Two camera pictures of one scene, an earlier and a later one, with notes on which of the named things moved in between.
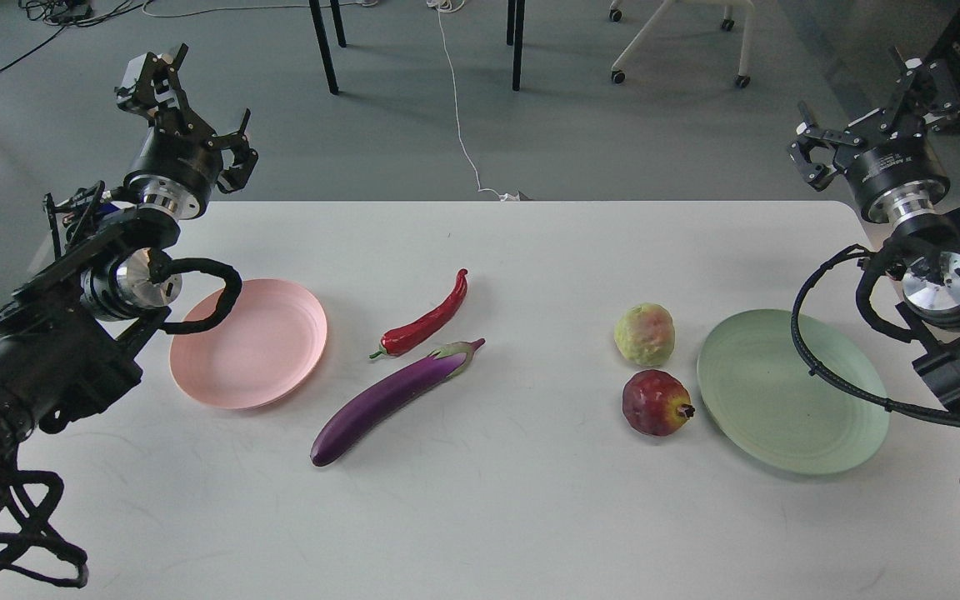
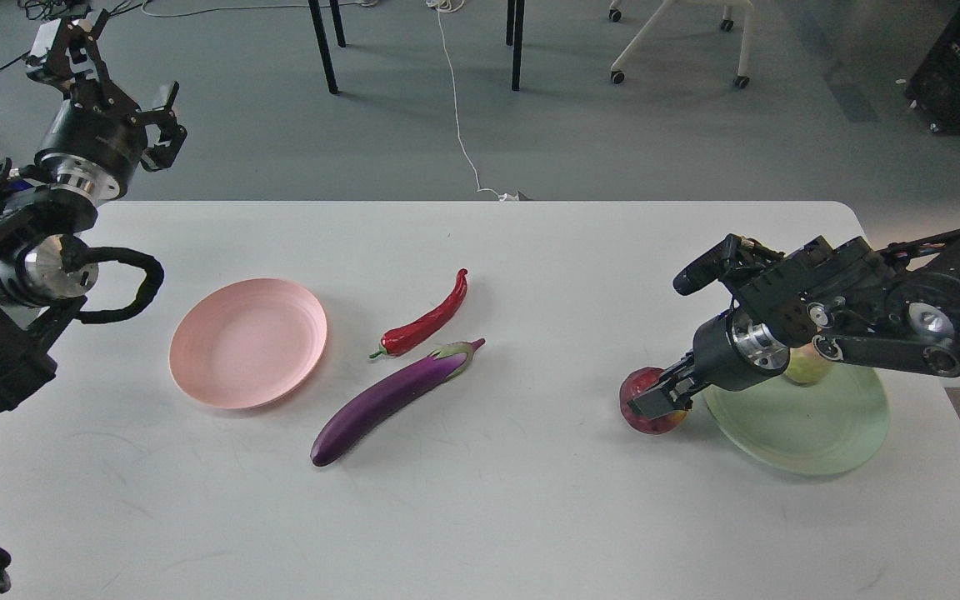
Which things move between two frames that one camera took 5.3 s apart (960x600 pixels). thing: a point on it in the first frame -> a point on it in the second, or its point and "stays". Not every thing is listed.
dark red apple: x=655 y=402 stays
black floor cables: x=67 y=13 stays
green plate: x=766 y=401 stays
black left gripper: x=178 y=167 -> x=94 y=142
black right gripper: x=888 y=160 -> x=730 y=352
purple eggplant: x=386 y=393 stays
